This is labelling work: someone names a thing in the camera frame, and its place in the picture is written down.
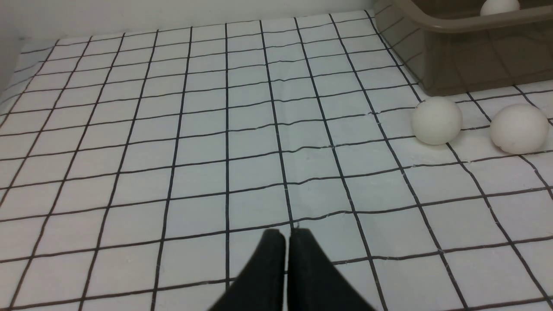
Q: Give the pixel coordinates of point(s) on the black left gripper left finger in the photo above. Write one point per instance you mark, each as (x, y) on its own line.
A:
(260, 285)

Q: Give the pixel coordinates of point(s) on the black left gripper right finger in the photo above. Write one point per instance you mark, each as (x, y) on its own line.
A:
(314, 284)

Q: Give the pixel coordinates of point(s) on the white ping-pong ball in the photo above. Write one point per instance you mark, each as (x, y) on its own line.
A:
(491, 7)
(436, 120)

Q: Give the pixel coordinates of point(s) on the white ping-pong ball plain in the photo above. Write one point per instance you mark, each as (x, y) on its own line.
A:
(519, 129)

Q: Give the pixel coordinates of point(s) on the white black-grid tablecloth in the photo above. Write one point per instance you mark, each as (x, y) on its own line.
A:
(139, 170)

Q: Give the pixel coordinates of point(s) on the olive plastic storage bin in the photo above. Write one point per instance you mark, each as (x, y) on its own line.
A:
(449, 48)

